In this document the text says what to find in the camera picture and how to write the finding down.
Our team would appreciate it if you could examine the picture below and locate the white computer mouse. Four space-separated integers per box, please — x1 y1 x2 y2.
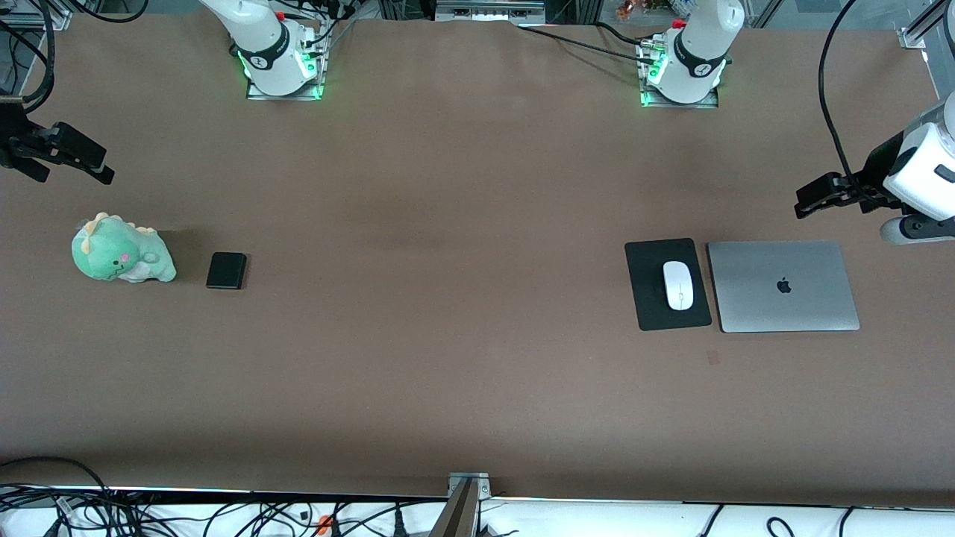
663 260 695 311

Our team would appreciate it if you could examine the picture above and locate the black mouse pad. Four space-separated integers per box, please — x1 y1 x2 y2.
624 238 713 332

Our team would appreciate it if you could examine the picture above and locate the green dinosaur plush toy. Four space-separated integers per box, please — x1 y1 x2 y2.
71 213 178 283

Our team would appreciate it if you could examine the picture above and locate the silver laptop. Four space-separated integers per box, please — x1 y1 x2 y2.
707 240 861 333

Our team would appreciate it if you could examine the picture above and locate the grey metal box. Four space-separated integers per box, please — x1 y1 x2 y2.
435 0 546 23

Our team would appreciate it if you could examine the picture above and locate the white lower shelf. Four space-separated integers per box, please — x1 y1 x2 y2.
0 486 955 537

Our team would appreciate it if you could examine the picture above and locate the grey metal pole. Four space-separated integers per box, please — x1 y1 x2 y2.
429 479 480 537

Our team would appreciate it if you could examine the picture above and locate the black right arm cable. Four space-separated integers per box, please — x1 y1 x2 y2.
0 0 57 113

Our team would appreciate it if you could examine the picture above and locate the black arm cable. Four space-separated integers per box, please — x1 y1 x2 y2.
818 0 870 187
0 0 57 113

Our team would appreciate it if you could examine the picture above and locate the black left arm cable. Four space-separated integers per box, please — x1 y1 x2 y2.
818 0 870 187

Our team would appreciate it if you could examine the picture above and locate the aluminium frame extrusion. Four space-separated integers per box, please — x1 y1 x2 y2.
898 0 943 50
0 0 73 31

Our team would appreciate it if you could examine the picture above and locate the black looped cable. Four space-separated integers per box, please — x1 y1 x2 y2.
63 0 150 24

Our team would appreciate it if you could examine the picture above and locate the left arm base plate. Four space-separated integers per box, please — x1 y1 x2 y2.
639 41 721 110

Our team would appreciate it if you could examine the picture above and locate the short black table cable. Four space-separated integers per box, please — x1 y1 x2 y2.
595 21 646 44

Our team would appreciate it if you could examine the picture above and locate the long black table cable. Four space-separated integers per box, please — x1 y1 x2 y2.
517 25 654 62

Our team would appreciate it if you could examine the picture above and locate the big black cable loop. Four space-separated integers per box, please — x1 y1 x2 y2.
0 456 114 537

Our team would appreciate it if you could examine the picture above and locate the metal table bracket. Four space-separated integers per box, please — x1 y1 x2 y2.
448 472 492 500

